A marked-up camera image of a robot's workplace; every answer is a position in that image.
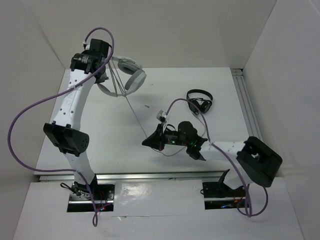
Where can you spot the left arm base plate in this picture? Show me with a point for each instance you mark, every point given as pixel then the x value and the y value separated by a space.
pixel 80 201

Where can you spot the white over-ear headphones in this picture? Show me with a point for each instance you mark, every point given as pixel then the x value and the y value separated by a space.
pixel 127 66

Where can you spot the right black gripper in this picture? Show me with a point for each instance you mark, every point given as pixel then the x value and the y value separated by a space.
pixel 157 140

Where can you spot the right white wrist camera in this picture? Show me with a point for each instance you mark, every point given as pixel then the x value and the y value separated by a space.
pixel 161 116

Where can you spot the black on-ear headphones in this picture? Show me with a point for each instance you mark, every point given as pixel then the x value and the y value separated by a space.
pixel 199 105

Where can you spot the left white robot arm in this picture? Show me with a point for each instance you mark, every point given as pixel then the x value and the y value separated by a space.
pixel 64 131

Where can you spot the aluminium rail front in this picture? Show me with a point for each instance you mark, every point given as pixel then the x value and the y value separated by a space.
pixel 160 176

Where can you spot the aluminium rail right side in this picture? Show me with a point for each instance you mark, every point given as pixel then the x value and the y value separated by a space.
pixel 250 118

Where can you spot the aluminium rail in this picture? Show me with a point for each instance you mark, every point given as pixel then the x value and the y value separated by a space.
pixel 250 118
pixel 160 176

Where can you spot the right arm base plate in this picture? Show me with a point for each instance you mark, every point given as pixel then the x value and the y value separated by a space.
pixel 217 195

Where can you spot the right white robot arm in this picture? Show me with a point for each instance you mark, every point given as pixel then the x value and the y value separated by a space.
pixel 252 160

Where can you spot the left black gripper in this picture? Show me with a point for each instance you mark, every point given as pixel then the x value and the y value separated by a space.
pixel 101 78

